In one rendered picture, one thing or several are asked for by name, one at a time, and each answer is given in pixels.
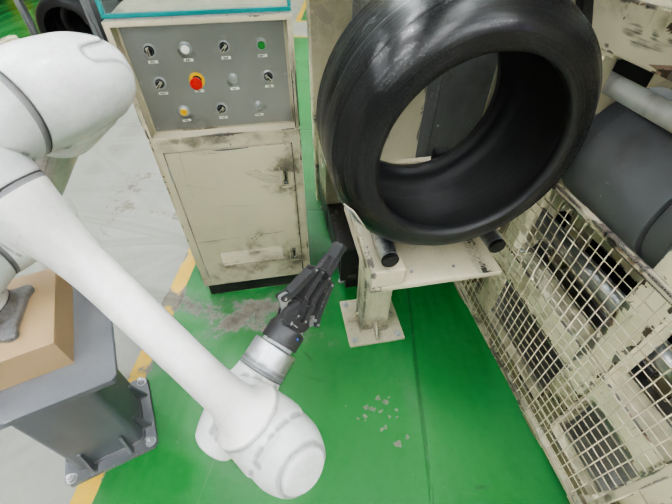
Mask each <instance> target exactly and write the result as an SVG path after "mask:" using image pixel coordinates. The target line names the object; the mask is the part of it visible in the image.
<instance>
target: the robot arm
mask: <svg viewBox="0 0 672 504"><path fill-rule="evenodd" d="M135 94H136V82H135V76H134V73H133V71H132V69H131V67H130V65H129V63H128V62H127V60H126V59H125V57H124V56H123V55H122V54H121V52H120V51H119V50H118V49H117V48H115V47H114V46H113V45H112V44H110V43H108V42H106V41H104V40H101V39H100V38H99V37H97V36H94V35H89V34H84V33H78V32H68V31H59V32H49V33H44V34H38V35H34V36H29V37H25V38H21V39H17V40H14V41H10V42H7V43H4V44H1V45H0V343H10V342H13V341H15V340H16V339H17V338H18V337H19V336H20V331H19V328H20V325H21V322H22V319H23V316H24V313H25V310H26V307H27V304H28V301H29V299H30V297H31V295H32V294H33V293H34V291H35V289H34V287H33V286H32V285H24V286H21V287H18V288H15V289H10V290H9V289H7V287H8V285H9V284H10V283H11V281H12V280H13V278H14V277H15V275H16V274H18V273H19V272H21V271H22V270H24V269H25V268H27V267H29V266H31V265H32V264H34V263H35V262H37V261H38V262H40V263H41V264H43V265H45V266H46V267H48V268H49V269H51V270H52V271H53V272H55V273H56V274H58V275H59V276H60V277H62V278H63V279H64V280H66V281H67V282H68V283H70V284H71V285H72V286H73V287H74V288H76V289H77V290H78V291H79V292H80V293H81V294H83V295H84V296H85V297H86V298H87V299H88V300H89V301H90V302H92V303H93V304H94V305H95V306H96V307H97V308H98V309H99V310H100V311H101V312H102V313H103V314H104V315H106V316H107V317H108V318H109V319H110V320H111V321H112V322H113V323H114V324H115V325H116V326H117V327H118V328H119V329H121V330H122V331H123V332H124V333H125V334H126V335H127V336H128V337H129V338H130V339H131V340H132V341H133V342H134V343H136V344H137V345H138V346H139V347H140V348H141V349H142V350H143V351H144V352H145V353H146V354H147V355H148V356H149V357H151V358H152V359H153V360H154V361H155V362H156V363H157V364H158V365H159V366H160V367H161V368H162V369H163V370H164V371H166V372H167V373H168V374H169V375H170V376H171V377H172V378H173V379H174V380H175V381H176V382H177V383H178V384H179V385H180V386H181V387H182V388H183V389H185V390H186V391H187V392H188V393H189V394H190V395H191V396H192V397H193V398H194V399H195V400H196V401H197V402H198V403H199V404H200V405H201V406H202V407H203V408H204V410H203V413H202V415H201V417H200V420H199V423H198V426H197V429H196V433H195V438H196V442H197V444H198V445H199V447H200V448H201V449H202V450H203V451H204V452H205V453H206V454H207V455H209V456H210V457H212V458H214V459H216V460H219V461H228V460H230V459H232V460H233V461H234V462H235V463H236V464H237V466H238V467H239V468H240V469H241V470H242V472H243V473H244V474H245V475H246V476H247V477H249V478H252V479H253V481H254V482H255V483H256V484H257V485H258V486H259V487H260V488H261V489H262V490H263V491H265V492H266V493H268V494H270V495H272V496H275V497H278V498H282V499H293V498H296V497H298V496H300V495H302V494H304V493H306V492H307V491H308V490H310V489H311V488H312V487H313V486H314V484H315V483H316V482H317V480H318V479H319V477H320V475H321V473H322V470H323V466H324V463H325V458H326V452H325V446H324V442H323V439H322V436H321V434H320V432H319V430H318V428H317V426H316V425H315V423H314V422H313V421H312V420H311V419H310V418H309V417H308V416H307V415H306V414H305V413H304V412H303V411H302V409H301V408H300V406H299V405H298V404H297V403H295V402H294V401H293V400H292V399H291V398H289V397H288V396H286V395H285V394H283V393H281V392H280V391H278V389H279V387H280V385H281V383H282V382H283V381H284V378H285V376H286V375H287V373H288V371H289V370H290V368H291V366H292V365H293V363H294V362H295V358H294V357H293V356H291V353H292V352H293V353H296V351H297V350H298V348H299V346H300V345H301V343H302V341H303V340H304V337H303V333H304V332H305V331H307V330H308V328H309V327H312V326H314V327H316V328H318V327H319V326H320V322H321V316H322V314H323V312H324V309H325V307H326V304H327V302H328V299H329V297H330V295H331V292H332V290H333V287H334V283H333V282H332V281H331V276H332V274H333V272H334V271H335V269H336V268H337V266H338V262H339V261H340V259H341V257H342V256H343V254H344V252H345V251H346V249H347V248H346V246H345V245H344V244H342V243H338V242H333V244H332V245H331V247H330V248H329V250H328V251H327V253H326V254H324V255H323V256H322V258H321V260H320V261H319V263H318V264H317V265H316V266H313V265H310V264H308V265H307V266H306V267H305V268H304V269H303V270H302V271H301V272H300V273H299V274H298V275H297V276H296V277H295V279H294V280H293V281H292V282H291V283H290V284H289V285H288V286H287V287H286V288H285V289H284V290H282V291H280V292H278V293H277V294H276V295H275V297H276V299H278V300H279V303H280V307H279V309H278V312H277V315H276V317H274V318H272V319H271V320H270V321H269V323H268V324H267V326H266V327H265V329H264V331H263V332H262V333H263V334H264V336H263V337H261V336H260V335H256V336H255V338H254V339H253V341H252V342H251V344H250V345H249V347H248V348H247V350H246V351H245V353H244V354H243V355H242V358H241V359H240V360H239V362H238V363H237V364H236V365H235V366H234V367H233V368H232V369H231V370H229V369H228V368H226V367H225V366H224V365H223V364H222V363H221V362H220V361H218V360H217V359H216V358H215V357H214V356H213V355H212V354H211V353H210V352H209V351H208V350H207V349H206V348H205V347H204V346H203V345H201V344H200V343H199V342H198V341H197V340H196V339H195V338H194V337H193V336H192V335H191V334H190V333H189V332H188V331H187V330H186V329H185V328H184V327H183V326H182V325H181V324H180V323H179V322H178V321H177V320H176V319H175V318H174V317H173V316H172V315H171V314H170V313H169V312H168V311H167V310H166V309H165V308H164V307H163V306H162V305H161V304H160V303H159V302H158V301H157V300H156V299H155V298H154V297H153V296H152V295H151V294H150V293H149V292H148V291H147V290H146V289H145V288H144V287H143V286H142V285H141V284H140V283H139V282H138V281H136V280H135V279H134V278H133V277H132V276H131V275H130V274H129V273H128V272H127V271H126V270H125V269H124V268H123V267H122V266H121V265H120V264H119V263H118V262H117V261H116V260H115V259H114V258H113V257H112V256H111V255H110V254H109V253H108V252H107V251H106V250H105V249H104V248H103V247H102V246H101V244H100V243H99V242H98V241H97V240H96V239H95V238H94V237H93V235H92V234H91V233H90V232H89V231H88V230H87V228H86V227H85V226H84V225H83V223H82V222H81V221H80V220H79V218H78V213H77V210H76V207H75V205H74V204H73V202H72V201H71V200H70V199H69V198H68V197H67V196H65V195H64V191H65V189H66V186H67V184H68V181H69V179H70V176H71V174H72V171H73V169H74V166H75V164H76V161H77V159H78V156H80V155H82V154H84V153H86V152H88V151H89V150H90V149H92V148H93V147H94V145H95V144H96V143H97V142H98V141H99V140H100V139H101V138H102V137H103V136H104V135H105V134H106V133H107V132H108V131H109V130H110V129H111V128H112V127H113V126H114V125H115V124H116V123H117V120H118V119H119V118H120V117H122V116H123V115H124V114H125V113H126V112H127V111H128V109H129V108H130V106H131V104H132V102H133V100H134V97H135ZM316 273H317V274H316ZM327 287H328V288H327Z"/></svg>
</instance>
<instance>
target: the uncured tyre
mask: <svg viewBox="0 0 672 504"><path fill-rule="evenodd" d="M491 53H496V54H497V62H498V72H497V81H496V86H495V90H494V93H493V96H492V99H491V101H490V104H489V106H488V108H487V110H486V112H485V113H484V115H483V117H482V118H481V120H480V121H479V123H478V124H477V125H476V127H475V128H474V129H473V130H472V131H471V133H470V134H469V135H468V136H467V137H466V138H465V139H464V140H462V141H461V142H460V143H459V144H458V145H456V146H455V147H454V148H452V149H451V150H449V151H448V152H446V153H444V154H442V155H441V156H438V157H436V158H434V159H431V160H428V161H425V162H421V163H417V164H407V165H402V164H393V163H389V162H385V161H382V160H380V158H381V154H382V151H383V147H384V145H385V142H386V140H387V137H388V135H389V133H390V131H391V129H392V127H393V126H394V124H395V122H396V121H397V119H398V118H399V116H400V115H401V113H402V112H403V111H404V109H405V108H406V107H407V106H408V105H409V103H410V102H411V101H412V100H413V99H414V98H415V97H416V96H417V95H418V94H419V93H420V92H421V91H422V90H423V89H424V88H425V87H427V86H428V85H429V84H430V83H431V82H433V81H434V80H435V79H437V78H438V77H439V76H441V75H442V74H444V73H446V72H447V71H449V70H450V69H452V68H454V67H456V66H458V65H460V64H462V63H464V62H466V61H469V60H471V59H474V58H477V57H480V56H483V55H487V54H491ZM602 77H603V65H602V55H601V50H600V46H599V42H598V39H597V36H596V34H595V32H594V29H593V28H592V26H591V24H590V22H589V21H588V19H587V18H586V17H585V15H584V14H583V13H582V11H581V10H580V9H579V8H578V6H577V5H576V4H575V3H574V2H573V1H572V0H370V1H369V2H367V3H366V4H365V5H364V6H363V7H362V8H361V9H360V11H359V12H358V13H357V14H356V15H355V16H354V17H353V19H352V20H351V21H350V22H349V24H348V25H347V26H346V28H345V29H344V31H343V32H342V34H341V35H340V37H339V39H338V40H337V42H336V44H335V46H334V48H333V50H332V52H331V54H330V56H329V59H328V61H327V64H326V66H325V69H324V72H323V75H322V79H321V82H320V87H319V91H318V98H317V109H316V119H317V130H318V136H319V140H320V144H321V147H322V151H323V154H324V157H325V161H326V164H327V167H328V171H329V174H330V177H331V181H332V184H333V186H334V189H335V191H336V193H337V195H338V197H339V199H340V201H341V202H342V204H343V205H344V204H346V205H347V206H349V207H350V208H351V209H353V210H354V211H355V213H356V214H357V215H358V217H359V218H360V220H361V221H362V223H363V224H364V225H365V227H366V229H367V230H369V231H370V232H372V233H374V234H375V235H377V236H379V237H382V238H384V239H387V240H390V241H393V242H397V243H402V244H408V245H426V246H436V245H447V244H453V243H458V242H463V241H467V240H470V239H473V238H476V237H479V236H482V235H484V234H487V233H489V232H491V231H493V230H495V229H497V228H499V227H501V226H503V225H505V224H507V223H508V222H510V221H512V220H513V219H515V218H516V217H518V216H519V215H521V214H522V213H524V212H525V211H526V210H528V209H529V208H530V207H532V206H533V205H534V204H535V203H536V202H538V201H539V200H540V199H541V198H542V197H543V196H544V195H545V194H546V193H547V192H548V191H549V190H550V189H551V188H552V187H553V186H554V185H555V184H556V183H557V182H558V181H559V180H560V178H561V177H562V176H563V175H564V173H565V172H566V171H567V169H568V168H569V167H570V165H571V164H572V162H573V161H574V159H575V158H576V156H577V155H578V153H579V151H580V149H581V147H582V146H583V144H584V142H585V139H586V137H587V135H588V133H589V130H590V127H591V124H592V121H593V118H594V115H595V112H596V109H597V106H598V102H599V98H600V93H601V87H602Z"/></svg>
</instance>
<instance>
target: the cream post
mask: <svg viewBox="0 0 672 504"><path fill-rule="evenodd" d="M426 91H427V87H425V88H424V89H423V90H422V91H421V92H420V93H419V94H418V95H417V96H416V97H415V98H414V99H413V100H412V101H411V102H410V103H409V105H408V106H407V107H406V108H405V109H404V111H403V112H402V113H401V115H400V116H399V118H398V119H397V121H396V122H395V124H394V126H393V127H392V129H391V131H390V133H389V135H388V137H387V140H386V142H385V145H384V147H383V151H382V154H381V158H380V160H382V161H388V160H398V159H408V158H415V156H416V150H417V144H418V138H419V132H420V126H421V121H422V115H423V109H424V103H425V97H426ZM391 296H392V290H389V291H382V292H375V293H370V291H369V288H368V285H367V282H366V279H365V275H364V272H363V269H362V266H361V262H360V259H359V271H358V287H357V302H356V312H359V324H360V328H361V330H362V331H363V330H369V329H374V322H377V328H381V327H386V326H387V320H388V314H389V308H390V302H391Z"/></svg>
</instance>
